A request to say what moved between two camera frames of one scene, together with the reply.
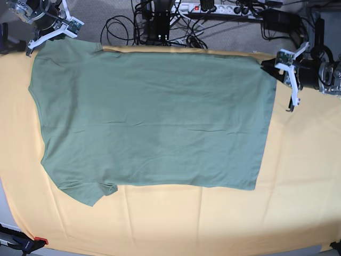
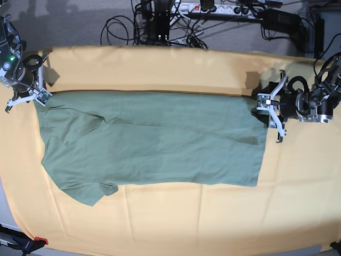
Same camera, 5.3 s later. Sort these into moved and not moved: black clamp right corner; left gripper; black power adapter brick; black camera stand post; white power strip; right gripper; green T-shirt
Moved: right gripper; left gripper; green T-shirt
Not moved: black power adapter brick; white power strip; black clamp right corner; black camera stand post
